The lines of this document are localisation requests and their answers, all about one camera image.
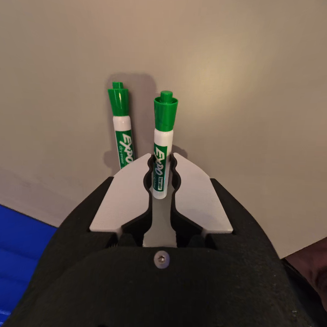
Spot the green dry-erase marker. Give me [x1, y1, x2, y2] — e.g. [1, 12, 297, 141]
[153, 91, 179, 200]
[107, 82, 135, 169]

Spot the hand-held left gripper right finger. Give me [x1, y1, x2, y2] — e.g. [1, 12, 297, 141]
[170, 152, 233, 235]

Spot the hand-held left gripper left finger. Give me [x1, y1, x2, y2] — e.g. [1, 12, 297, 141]
[89, 152, 154, 234]

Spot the blue plastic bin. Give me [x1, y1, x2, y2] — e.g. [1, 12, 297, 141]
[0, 203, 58, 327]

